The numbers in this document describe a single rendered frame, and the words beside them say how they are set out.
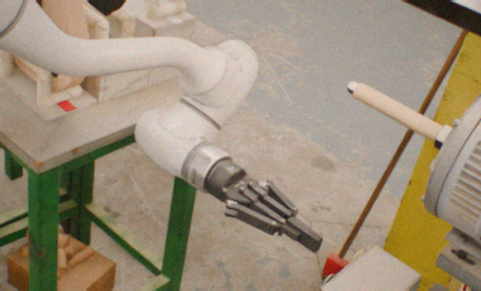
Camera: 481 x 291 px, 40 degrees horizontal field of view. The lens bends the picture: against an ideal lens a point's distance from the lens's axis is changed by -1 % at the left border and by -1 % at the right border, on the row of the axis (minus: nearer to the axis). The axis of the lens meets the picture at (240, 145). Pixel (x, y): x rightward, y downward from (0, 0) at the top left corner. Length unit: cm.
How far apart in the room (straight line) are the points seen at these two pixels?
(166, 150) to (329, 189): 192
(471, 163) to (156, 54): 55
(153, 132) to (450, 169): 56
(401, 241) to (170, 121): 140
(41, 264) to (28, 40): 82
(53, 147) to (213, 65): 46
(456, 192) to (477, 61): 107
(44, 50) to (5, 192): 187
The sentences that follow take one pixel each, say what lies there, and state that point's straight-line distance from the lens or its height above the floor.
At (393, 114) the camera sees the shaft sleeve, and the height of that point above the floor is 125.
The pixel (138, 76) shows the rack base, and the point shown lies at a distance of 175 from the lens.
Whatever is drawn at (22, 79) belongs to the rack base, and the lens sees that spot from 177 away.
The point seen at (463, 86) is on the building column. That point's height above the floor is 95.
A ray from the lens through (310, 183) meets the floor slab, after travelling 314.
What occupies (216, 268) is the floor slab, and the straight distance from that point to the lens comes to 262.
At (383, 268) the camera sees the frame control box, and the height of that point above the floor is 112.
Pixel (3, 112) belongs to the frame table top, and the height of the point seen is 93.
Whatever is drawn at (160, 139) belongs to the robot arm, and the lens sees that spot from 130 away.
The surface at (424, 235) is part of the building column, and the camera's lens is 246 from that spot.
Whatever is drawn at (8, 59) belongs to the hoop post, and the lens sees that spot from 176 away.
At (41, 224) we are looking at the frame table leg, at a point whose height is 74.
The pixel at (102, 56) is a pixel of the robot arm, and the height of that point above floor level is 131.
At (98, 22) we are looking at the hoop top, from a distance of 166.
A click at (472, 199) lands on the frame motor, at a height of 125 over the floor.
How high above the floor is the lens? 184
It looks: 34 degrees down
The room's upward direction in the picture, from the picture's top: 12 degrees clockwise
